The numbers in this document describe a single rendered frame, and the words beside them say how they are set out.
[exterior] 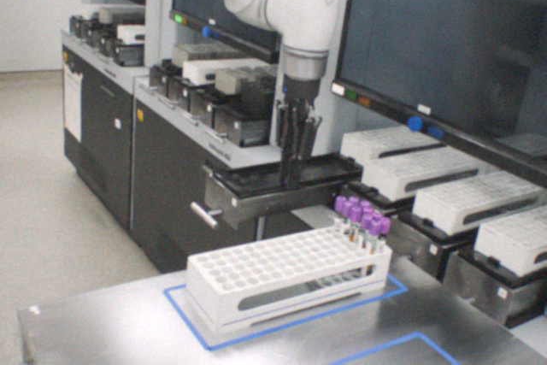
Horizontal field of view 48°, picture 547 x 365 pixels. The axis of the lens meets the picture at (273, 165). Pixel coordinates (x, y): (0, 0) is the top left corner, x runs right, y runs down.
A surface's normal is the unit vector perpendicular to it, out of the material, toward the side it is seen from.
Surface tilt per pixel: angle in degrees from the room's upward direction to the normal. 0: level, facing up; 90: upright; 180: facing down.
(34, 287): 0
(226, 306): 90
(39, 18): 90
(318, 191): 90
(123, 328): 0
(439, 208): 90
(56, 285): 0
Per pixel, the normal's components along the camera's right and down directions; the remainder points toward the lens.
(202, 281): -0.84, 0.11
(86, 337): 0.11, -0.92
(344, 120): 0.56, 0.37
